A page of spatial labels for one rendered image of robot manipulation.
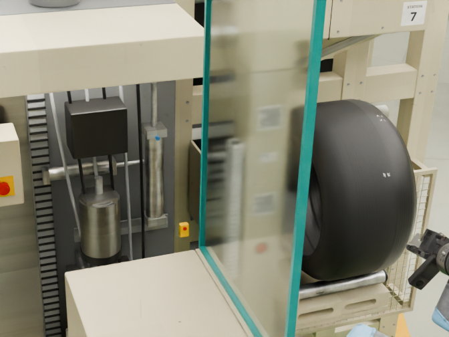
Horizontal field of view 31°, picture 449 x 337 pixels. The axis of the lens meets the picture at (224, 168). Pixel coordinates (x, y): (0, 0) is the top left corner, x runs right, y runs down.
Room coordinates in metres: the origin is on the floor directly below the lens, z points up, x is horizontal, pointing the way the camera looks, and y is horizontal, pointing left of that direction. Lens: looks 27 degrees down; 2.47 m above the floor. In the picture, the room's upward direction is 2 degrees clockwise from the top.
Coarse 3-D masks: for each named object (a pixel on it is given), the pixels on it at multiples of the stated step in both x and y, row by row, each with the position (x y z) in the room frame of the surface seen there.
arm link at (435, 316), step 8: (448, 280) 1.78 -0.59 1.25; (448, 288) 1.75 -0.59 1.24; (440, 296) 1.76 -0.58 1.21; (448, 296) 1.74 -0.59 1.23; (440, 304) 1.74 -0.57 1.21; (448, 304) 1.72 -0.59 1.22; (440, 312) 1.72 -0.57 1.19; (448, 312) 1.71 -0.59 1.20; (432, 320) 1.73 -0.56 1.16; (440, 320) 1.70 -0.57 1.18; (448, 320) 1.70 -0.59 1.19; (448, 328) 1.68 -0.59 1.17
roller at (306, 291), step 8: (376, 272) 2.29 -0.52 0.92; (384, 272) 2.30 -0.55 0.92; (336, 280) 2.23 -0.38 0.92; (344, 280) 2.24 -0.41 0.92; (352, 280) 2.24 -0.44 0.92; (360, 280) 2.25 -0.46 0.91; (368, 280) 2.26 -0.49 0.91; (376, 280) 2.27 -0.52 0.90; (384, 280) 2.28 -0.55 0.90; (304, 288) 2.18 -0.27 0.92; (312, 288) 2.19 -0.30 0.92; (320, 288) 2.20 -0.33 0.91; (328, 288) 2.21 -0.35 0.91; (336, 288) 2.22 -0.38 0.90; (344, 288) 2.23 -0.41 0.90; (352, 288) 2.24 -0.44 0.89; (304, 296) 2.17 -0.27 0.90; (312, 296) 2.19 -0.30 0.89
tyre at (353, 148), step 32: (320, 128) 2.28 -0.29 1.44; (352, 128) 2.28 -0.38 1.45; (384, 128) 2.30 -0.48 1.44; (320, 160) 2.20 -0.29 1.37; (352, 160) 2.17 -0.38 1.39; (384, 160) 2.20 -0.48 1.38; (320, 192) 2.17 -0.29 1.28; (352, 192) 2.12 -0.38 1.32; (384, 192) 2.15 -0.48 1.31; (416, 192) 2.22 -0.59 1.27; (320, 224) 2.54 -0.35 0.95; (352, 224) 2.09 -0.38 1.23; (384, 224) 2.12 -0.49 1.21; (320, 256) 2.14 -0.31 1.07; (352, 256) 2.09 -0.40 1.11; (384, 256) 2.15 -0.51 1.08
